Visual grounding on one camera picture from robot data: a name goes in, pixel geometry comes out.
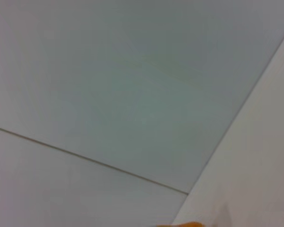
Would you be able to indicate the orange yellow pear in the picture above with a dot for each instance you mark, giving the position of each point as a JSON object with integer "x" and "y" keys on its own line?
{"x": 180, "y": 225}

